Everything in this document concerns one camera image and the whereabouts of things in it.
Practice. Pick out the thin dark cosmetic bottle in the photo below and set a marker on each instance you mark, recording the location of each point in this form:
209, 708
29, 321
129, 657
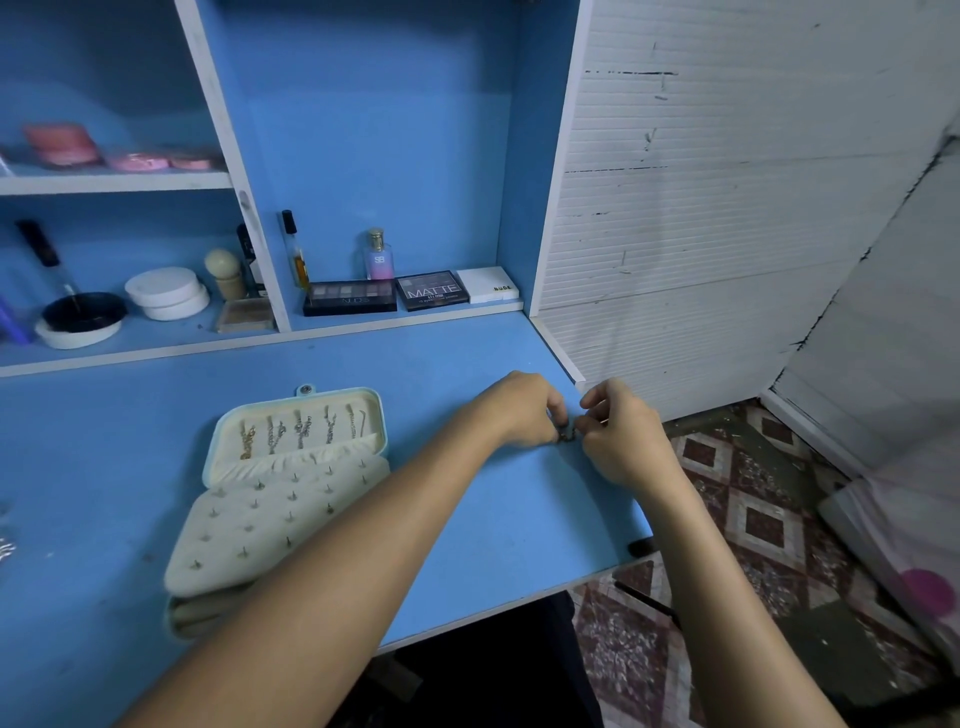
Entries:
296, 252

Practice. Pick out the cream jewellery box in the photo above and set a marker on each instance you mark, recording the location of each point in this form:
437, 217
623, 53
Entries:
278, 518

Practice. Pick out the person's right forearm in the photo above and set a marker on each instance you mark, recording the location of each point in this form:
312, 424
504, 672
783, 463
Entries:
735, 615

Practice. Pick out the black lettered eyeshadow palette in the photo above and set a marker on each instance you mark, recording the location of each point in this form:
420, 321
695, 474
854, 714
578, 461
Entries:
432, 290

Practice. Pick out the pile of silver rings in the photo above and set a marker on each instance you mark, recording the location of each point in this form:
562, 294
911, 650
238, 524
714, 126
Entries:
5, 549

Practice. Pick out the white shelf unit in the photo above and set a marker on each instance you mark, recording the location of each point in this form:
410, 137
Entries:
218, 90

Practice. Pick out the black makeup brush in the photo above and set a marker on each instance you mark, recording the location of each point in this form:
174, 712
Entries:
42, 248

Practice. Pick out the square brown powder compact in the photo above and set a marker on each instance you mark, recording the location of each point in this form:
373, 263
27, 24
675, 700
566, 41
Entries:
246, 315

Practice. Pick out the white round cream jar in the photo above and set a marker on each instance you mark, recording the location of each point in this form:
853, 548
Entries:
168, 293

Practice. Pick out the dark eyeshadow palette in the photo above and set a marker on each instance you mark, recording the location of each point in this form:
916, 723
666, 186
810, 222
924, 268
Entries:
350, 297

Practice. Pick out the small pink perfume bottle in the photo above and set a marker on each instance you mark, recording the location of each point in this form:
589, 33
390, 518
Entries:
380, 258

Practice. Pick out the beige makeup sponge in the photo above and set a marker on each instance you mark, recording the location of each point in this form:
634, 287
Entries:
224, 267

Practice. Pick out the person's right hand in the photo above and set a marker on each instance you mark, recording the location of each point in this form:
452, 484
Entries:
627, 438

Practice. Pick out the blue cosmetic tube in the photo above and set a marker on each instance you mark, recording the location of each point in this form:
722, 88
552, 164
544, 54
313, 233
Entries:
12, 323

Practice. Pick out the pink round jar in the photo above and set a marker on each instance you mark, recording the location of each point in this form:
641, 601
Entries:
63, 146

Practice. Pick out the person's dark clothing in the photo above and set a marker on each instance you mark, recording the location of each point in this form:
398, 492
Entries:
495, 668

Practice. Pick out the black cosmetic bottle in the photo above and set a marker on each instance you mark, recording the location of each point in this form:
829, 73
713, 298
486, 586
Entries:
249, 258

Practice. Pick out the white bowl black inside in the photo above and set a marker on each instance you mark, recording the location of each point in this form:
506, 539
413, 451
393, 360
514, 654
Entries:
83, 315

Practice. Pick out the pink flat compact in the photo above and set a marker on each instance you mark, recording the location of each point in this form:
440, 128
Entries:
197, 161
138, 162

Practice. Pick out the white slatted cabinet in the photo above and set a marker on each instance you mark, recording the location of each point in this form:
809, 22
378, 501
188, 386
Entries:
705, 195

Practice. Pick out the white flat box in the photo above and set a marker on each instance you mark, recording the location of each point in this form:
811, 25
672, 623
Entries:
488, 285

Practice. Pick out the person's left forearm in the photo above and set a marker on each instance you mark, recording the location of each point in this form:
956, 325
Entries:
330, 593

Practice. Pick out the person's left hand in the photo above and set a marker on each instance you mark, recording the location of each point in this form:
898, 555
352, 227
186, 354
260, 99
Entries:
522, 408

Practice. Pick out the pale plastic bag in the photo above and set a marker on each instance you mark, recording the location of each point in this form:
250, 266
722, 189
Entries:
900, 555

